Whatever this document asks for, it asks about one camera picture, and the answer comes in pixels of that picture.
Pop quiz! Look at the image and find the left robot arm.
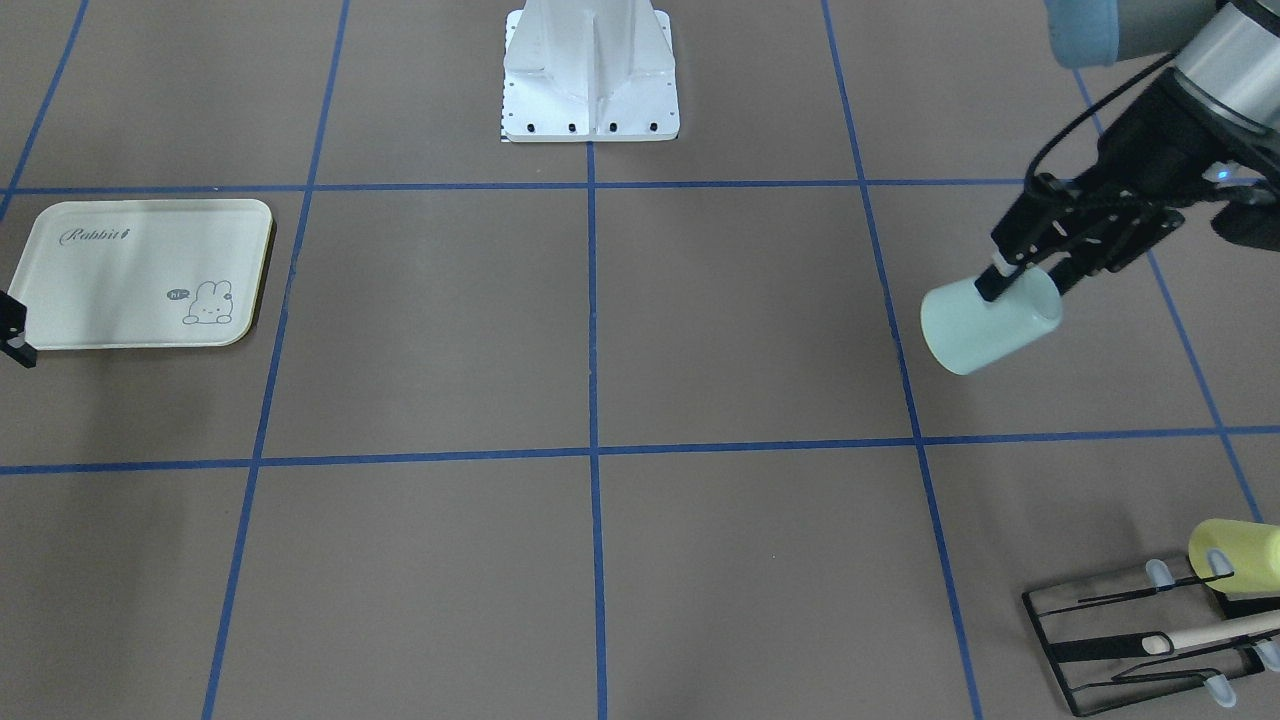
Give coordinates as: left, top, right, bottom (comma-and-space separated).
975, 1, 1279, 302

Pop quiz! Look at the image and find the cream rabbit tray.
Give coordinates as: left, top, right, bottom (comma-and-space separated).
9, 199, 275, 351

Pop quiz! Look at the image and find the black wire cup rack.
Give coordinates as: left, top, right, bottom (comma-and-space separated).
1021, 555, 1277, 717

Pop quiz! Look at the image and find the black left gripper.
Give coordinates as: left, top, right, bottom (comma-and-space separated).
975, 70, 1242, 301

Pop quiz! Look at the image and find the pale green cup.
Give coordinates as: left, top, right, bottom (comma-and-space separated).
920, 268, 1062, 375

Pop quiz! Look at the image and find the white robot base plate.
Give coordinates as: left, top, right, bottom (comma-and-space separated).
500, 1, 681, 143

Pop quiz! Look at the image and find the yellow cup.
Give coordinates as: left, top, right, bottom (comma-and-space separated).
1187, 518, 1279, 594

